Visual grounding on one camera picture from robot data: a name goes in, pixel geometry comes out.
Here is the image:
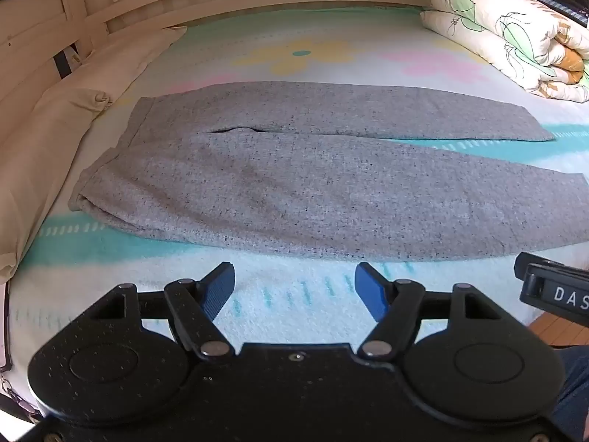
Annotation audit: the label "floral bed blanket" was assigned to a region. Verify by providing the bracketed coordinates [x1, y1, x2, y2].
[9, 7, 589, 420]

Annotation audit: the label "folded floral quilt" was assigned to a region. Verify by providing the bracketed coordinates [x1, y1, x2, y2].
[420, 0, 589, 103]

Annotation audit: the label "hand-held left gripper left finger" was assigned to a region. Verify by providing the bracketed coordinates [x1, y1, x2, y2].
[87, 262, 236, 361]

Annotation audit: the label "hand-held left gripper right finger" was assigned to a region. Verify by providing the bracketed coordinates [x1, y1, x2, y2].
[355, 262, 503, 361]

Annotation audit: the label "person's dark trouser leg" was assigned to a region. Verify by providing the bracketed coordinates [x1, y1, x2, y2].
[550, 345, 589, 442]

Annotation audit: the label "cream pillow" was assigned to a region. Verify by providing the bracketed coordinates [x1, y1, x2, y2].
[0, 25, 188, 284]

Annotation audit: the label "grey speckled pants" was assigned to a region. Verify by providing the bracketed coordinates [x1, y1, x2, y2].
[68, 80, 589, 261]

